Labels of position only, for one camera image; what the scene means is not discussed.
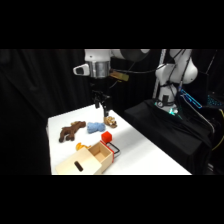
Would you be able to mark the black covered robot stand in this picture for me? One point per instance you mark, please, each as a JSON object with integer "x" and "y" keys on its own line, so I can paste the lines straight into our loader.
{"x": 166, "y": 133}

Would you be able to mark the orange small toy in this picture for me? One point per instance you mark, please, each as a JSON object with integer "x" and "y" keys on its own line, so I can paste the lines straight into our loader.
{"x": 82, "y": 146}

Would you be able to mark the brown plush moose toy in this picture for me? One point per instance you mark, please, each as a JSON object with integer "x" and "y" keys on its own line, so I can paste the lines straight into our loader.
{"x": 70, "y": 131}

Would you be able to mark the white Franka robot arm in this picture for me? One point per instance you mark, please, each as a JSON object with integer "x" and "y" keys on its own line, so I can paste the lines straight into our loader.
{"x": 186, "y": 71}

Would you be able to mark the tan small plush toy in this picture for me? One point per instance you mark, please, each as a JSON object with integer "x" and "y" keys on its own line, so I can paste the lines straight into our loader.
{"x": 110, "y": 122}

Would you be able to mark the wooden drawer with red front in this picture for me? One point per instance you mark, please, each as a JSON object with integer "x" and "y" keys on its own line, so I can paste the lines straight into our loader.
{"x": 106, "y": 151}

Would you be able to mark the blue lit device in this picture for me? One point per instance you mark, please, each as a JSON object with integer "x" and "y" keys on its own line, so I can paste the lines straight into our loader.
{"x": 191, "y": 99}

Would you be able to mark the small green light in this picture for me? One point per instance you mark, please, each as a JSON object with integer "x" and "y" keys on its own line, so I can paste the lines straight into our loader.
{"x": 172, "y": 111}

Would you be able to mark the brass coloured wrist bracket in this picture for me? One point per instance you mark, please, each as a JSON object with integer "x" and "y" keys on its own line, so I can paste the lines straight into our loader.
{"x": 119, "y": 75}

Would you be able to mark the red cube block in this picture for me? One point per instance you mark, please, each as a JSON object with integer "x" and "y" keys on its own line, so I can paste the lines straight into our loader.
{"x": 107, "y": 136}

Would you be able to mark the black curtain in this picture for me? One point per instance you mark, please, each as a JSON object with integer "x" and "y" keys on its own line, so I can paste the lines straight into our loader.
{"x": 40, "y": 83}

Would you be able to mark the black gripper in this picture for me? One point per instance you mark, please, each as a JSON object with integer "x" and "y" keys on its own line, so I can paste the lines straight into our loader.
{"x": 100, "y": 87}

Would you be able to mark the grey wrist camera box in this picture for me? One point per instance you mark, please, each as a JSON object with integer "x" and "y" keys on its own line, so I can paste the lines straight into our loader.
{"x": 81, "y": 69}

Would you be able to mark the light wooden drawer case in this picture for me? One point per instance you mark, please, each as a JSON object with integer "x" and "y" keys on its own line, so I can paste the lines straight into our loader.
{"x": 77, "y": 162}

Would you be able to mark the blue crumpled cloth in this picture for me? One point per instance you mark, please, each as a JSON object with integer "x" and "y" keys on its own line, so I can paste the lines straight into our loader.
{"x": 95, "y": 127}

